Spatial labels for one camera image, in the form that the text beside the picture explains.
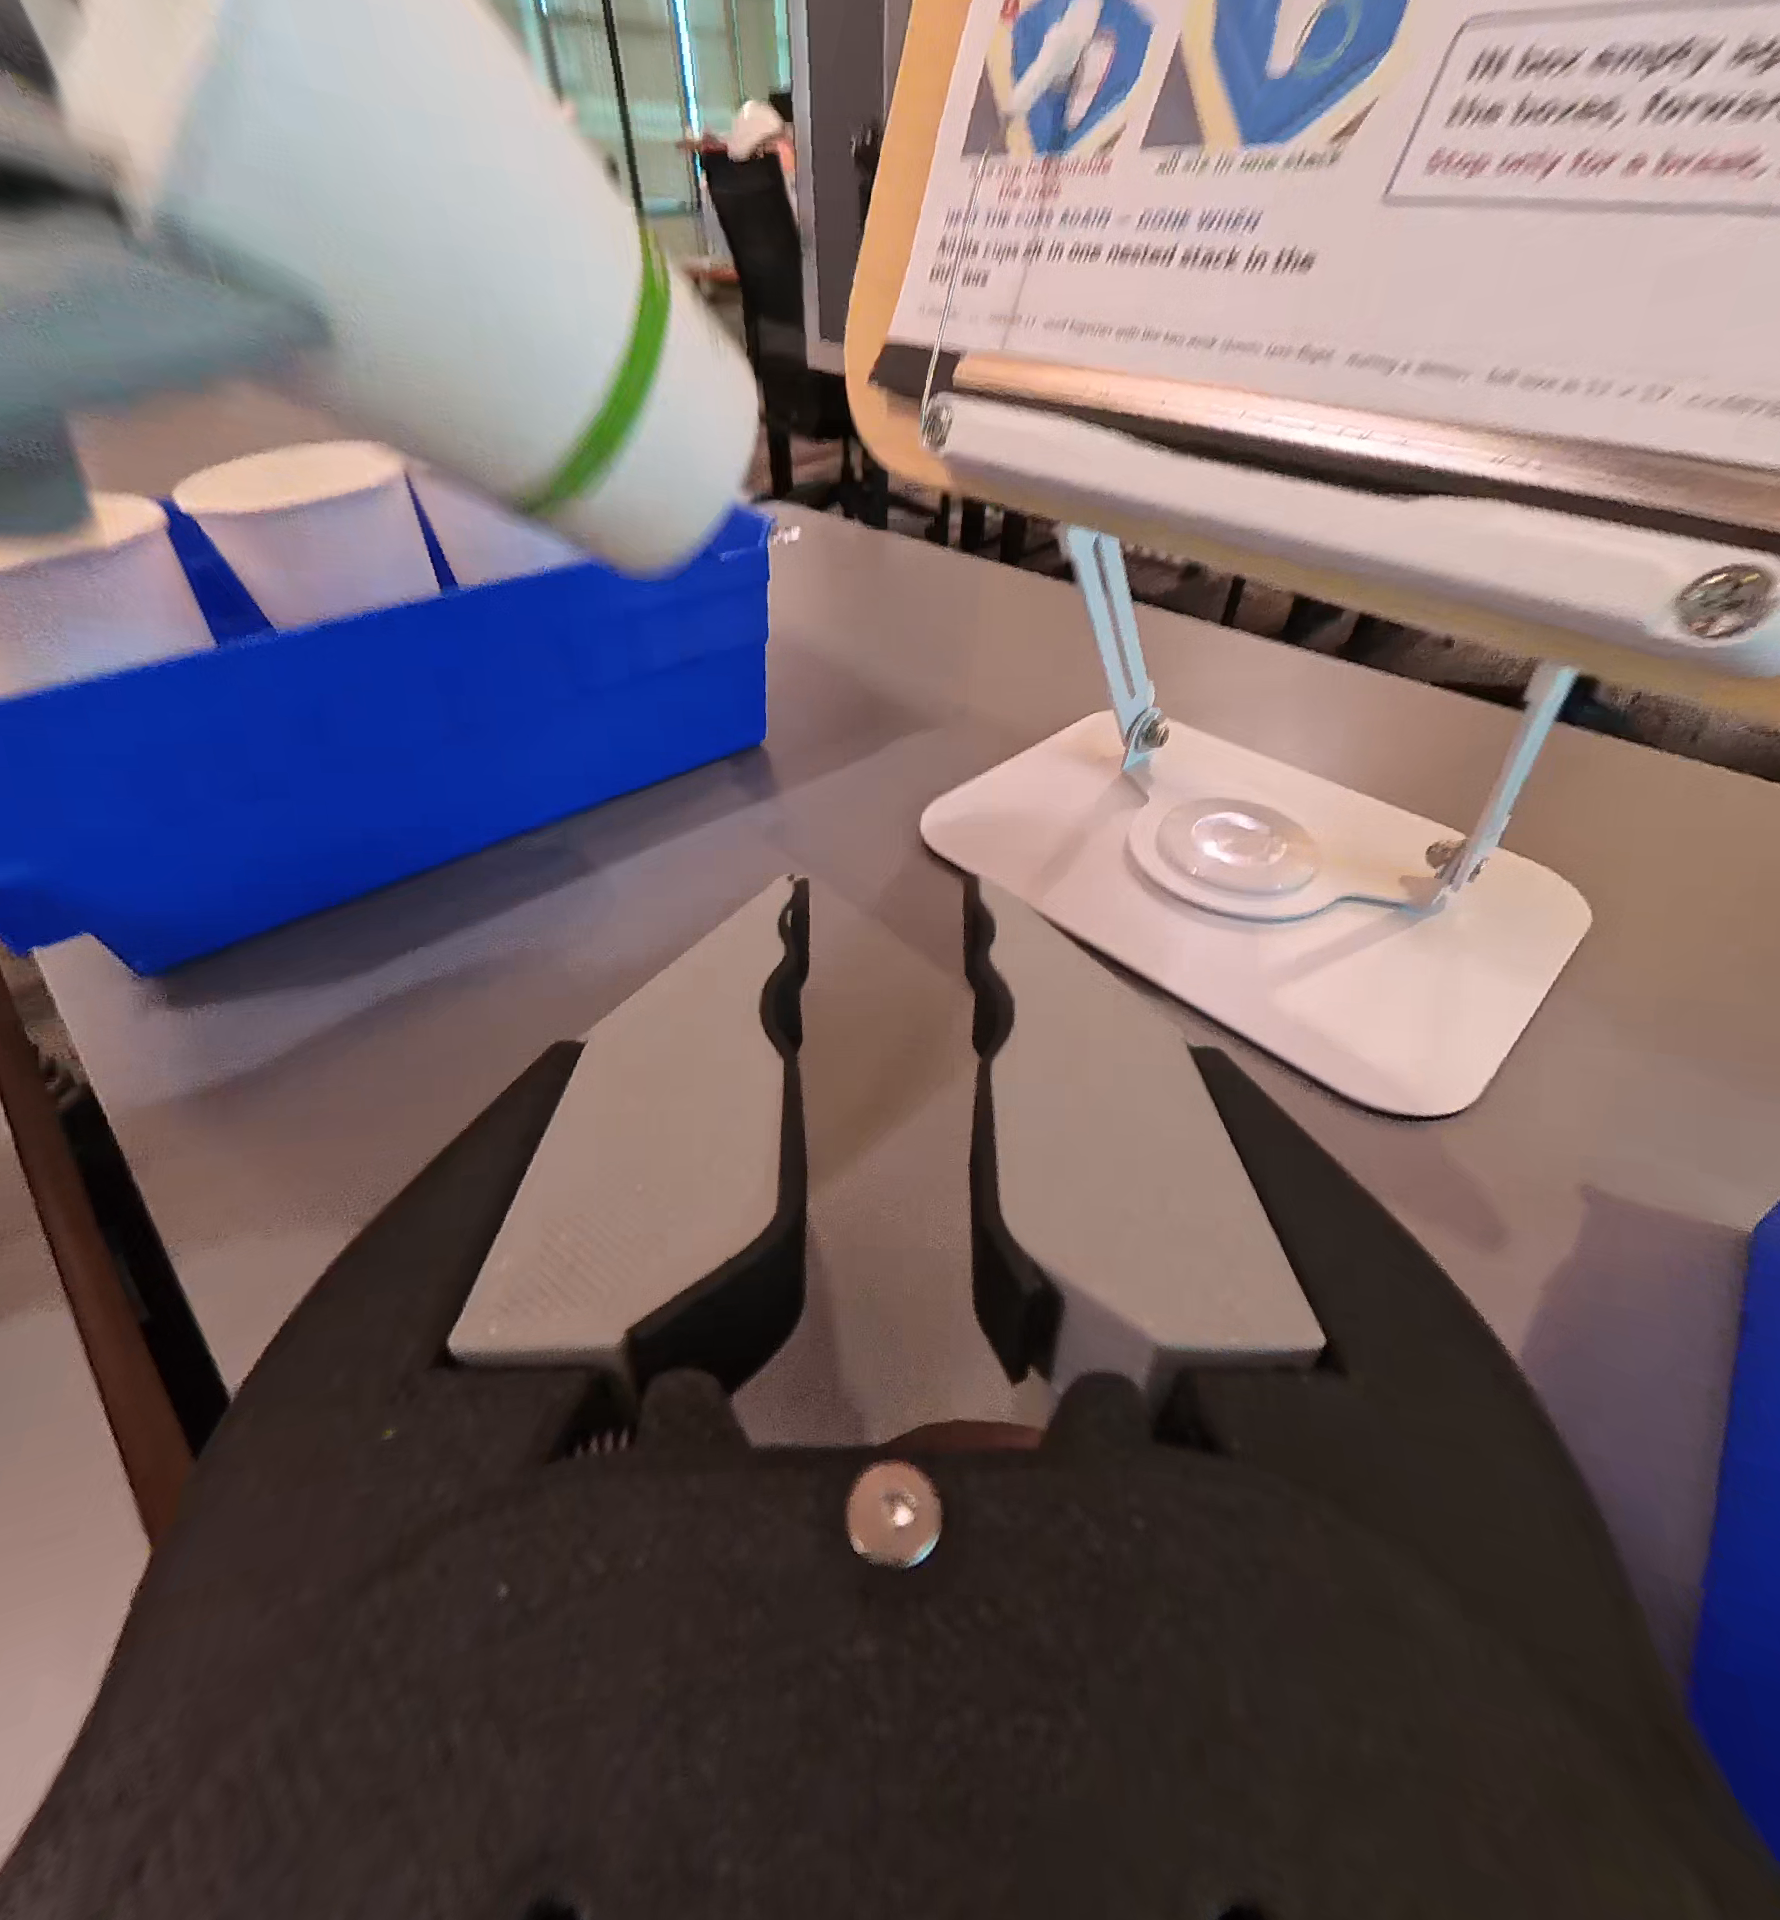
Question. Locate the black office chair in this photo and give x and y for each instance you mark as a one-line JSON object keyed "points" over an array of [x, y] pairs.
{"points": [[774, 300]]}

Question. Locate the wooden document stand white base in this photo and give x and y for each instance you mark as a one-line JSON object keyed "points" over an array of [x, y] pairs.
{"points": [[1357, 991]]}

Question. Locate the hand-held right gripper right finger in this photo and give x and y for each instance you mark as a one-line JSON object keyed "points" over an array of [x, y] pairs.
{"points": [[1143, 1201]]}

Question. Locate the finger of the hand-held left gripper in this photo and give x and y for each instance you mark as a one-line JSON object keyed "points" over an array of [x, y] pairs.
{"points": [[6, 109], [47, 329]]}

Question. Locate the white paper cup green band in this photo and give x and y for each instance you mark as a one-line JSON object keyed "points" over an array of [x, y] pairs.
{"points": [[425, 256]]}

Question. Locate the printed instruction sheet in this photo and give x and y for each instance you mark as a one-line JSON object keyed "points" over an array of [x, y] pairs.
{"points": [[1428, 300]]}

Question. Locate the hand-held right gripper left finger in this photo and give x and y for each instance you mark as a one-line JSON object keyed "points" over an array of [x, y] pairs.
{"points": [[651, 1188]]}

